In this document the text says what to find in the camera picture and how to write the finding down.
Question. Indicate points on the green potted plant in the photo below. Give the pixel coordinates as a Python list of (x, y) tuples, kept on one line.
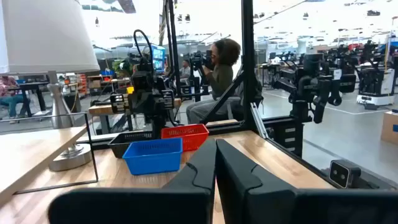
[(119, 66)]

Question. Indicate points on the blue plastic basket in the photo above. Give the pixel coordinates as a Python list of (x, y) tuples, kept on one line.
[(152, 161)]

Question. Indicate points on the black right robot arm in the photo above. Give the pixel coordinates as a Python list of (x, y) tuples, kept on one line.
[(143, 79)]

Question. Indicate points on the red plastic basket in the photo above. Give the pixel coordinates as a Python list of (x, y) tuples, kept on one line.
[(189, 140)]

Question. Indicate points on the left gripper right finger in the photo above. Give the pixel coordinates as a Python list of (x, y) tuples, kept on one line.
[(264, 202)]

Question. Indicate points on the black metal rig frame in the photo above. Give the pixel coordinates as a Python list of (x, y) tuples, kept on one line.
[(247, 62)]

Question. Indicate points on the background wooden table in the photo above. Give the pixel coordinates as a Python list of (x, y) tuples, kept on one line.
[(101, 109)]

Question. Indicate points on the small yellow object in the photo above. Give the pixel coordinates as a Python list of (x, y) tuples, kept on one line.
[(130, 90)]

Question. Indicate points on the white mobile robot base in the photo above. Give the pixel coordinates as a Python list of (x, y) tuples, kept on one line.
[(377, 91)]

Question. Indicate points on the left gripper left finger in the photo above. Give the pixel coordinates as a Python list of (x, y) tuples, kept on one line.
[(174, 202)]

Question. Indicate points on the distant seated person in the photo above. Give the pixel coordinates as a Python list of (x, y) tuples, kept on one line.
[(185, 71)]

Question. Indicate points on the black plastic basket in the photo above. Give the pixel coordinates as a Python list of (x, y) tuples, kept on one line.
[(124, 146)]

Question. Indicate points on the black table-level camera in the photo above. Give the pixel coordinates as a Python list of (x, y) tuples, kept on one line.
[(340, 174)]

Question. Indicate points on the cardboard box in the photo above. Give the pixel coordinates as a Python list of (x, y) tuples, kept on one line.
[(390, 127)]

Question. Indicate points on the blue lit monitor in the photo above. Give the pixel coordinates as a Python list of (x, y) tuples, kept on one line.
[(158, 57)]

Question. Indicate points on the wooden shelf with black frame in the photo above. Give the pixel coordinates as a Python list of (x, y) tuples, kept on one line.
[(34, 149)]

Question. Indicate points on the black background table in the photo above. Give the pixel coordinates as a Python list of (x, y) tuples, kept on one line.
[(31, 85)]

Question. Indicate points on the person at background table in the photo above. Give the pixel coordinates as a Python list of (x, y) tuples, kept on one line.
[(9, 93)]

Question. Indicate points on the white shade silver table lamp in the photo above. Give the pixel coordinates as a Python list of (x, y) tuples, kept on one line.
[(46, 34)]

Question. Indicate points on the background black robot arm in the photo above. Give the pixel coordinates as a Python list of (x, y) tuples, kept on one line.
[(199, 62)]

